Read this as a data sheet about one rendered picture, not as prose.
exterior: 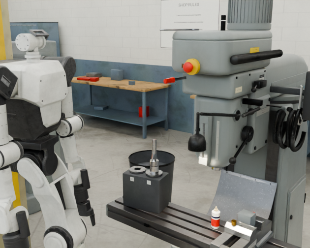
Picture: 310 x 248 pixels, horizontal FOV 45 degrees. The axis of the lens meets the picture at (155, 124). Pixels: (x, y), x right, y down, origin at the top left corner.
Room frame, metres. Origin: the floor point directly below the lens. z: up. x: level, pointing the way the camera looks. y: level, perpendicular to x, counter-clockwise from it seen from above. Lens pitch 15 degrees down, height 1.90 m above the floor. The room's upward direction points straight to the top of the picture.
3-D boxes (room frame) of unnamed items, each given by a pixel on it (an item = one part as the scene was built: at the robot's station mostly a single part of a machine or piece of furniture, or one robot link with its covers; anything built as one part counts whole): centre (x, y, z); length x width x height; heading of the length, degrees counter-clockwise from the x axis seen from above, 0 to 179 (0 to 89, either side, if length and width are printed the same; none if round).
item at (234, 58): (1.52, -0.42, 1.79); 0.45 x 0.04 x 0.04; 142
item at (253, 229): (1.44, -0.37, 1.06); 0.12 x 0.06 x 0.04; 50
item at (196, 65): (1.40, -0.14, 1.76); 0.06 x 0.02 x 0.06; 52
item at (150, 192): (1.85, 0.05, 1.07); 0.22 x 0.12 x 0.20; 63
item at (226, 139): (1.58, -0.28, 1.47); 0.21 x 0.19 x 0.32; 52
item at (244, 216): (1.48, -0.41, 1.08); 0.06 x 0.05 x 0.06; 50
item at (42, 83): (1.53, 0.55, 1.63); 0.34 x 0.30 x 0.36; 161
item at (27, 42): (1.50, 0.49, 1.84); 0.10 x 0.07 x 0.09; 161
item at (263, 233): (1.46, -0.39, 1.02); 0.35 x 0.15 x 0.11; 140
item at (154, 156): (1.82, 0.00, 1.29); 0.03 x 0.03 x 0.11
